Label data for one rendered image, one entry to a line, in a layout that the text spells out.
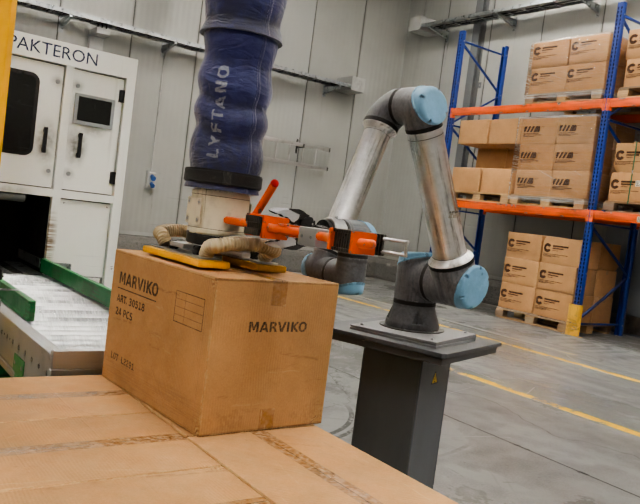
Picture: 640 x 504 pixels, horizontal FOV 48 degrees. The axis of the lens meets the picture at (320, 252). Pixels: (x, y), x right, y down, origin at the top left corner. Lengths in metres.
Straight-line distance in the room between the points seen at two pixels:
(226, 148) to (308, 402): 0.74
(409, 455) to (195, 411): 0.92
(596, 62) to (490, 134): 1.87
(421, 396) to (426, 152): 0.83
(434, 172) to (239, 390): 0.91
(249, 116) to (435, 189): 0.63
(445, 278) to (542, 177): 7.89
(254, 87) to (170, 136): 10.01
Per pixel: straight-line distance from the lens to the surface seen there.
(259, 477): 1.65
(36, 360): 2.56
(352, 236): 1.58
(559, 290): 9.95
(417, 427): 2.53
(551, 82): 10.45
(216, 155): 2.03
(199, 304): 1.84
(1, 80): 3.05
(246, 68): 2.07
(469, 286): 2.37
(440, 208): 2.30
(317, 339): 2.00
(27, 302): 3.11
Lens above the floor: 1.13
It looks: 3 degrees down
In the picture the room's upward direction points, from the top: 7 degrees clockwise
